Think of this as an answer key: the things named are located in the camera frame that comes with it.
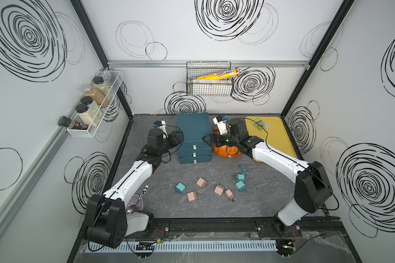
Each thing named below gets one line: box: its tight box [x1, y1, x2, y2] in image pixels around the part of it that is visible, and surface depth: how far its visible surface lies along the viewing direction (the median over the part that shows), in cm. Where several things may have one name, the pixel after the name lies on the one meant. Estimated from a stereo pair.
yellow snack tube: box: [190, 68, 240, 82], surface depth 89 cm
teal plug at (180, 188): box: [175, 181, 186, 194], surface depth 86 cm
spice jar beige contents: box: [80, 95, 104, 119], surface depth 70 cm
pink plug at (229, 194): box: [224, 188, 235, 202], surface depth 82 cm
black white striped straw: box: [138, 185, 149, 200], surface depth 77 cm
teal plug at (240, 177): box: [235, 173, 245, 182], surface depth 88 cm
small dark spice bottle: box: [57, 115, 89, 130], surface depth 62 cm
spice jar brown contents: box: [85, 87, 110, 108], surface depth 75 cm
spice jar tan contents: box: [93, 82, 113, 98], surface depth 77 cm
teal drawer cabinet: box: [176, 112, 213, 164], surface depth 88 cm
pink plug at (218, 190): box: [213, 184, 224, 197], surface depth 85 cm
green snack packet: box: [250, 117, 270, 131], surface depth 118 cm
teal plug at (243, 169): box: [240, 164, 248, 175], surface depth 91 cm
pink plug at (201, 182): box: [196, 177, 208, 188], surface depth 88 cm
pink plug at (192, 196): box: [187, 191, 197, 203], surface depth 83 cm
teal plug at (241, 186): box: [234, 180, 247, 192], surface depth 86 cm
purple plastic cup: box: [125, 193, 144, 214], surface depth 79 cm
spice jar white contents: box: [75, 103, 100, 128], surface depth 66 cm
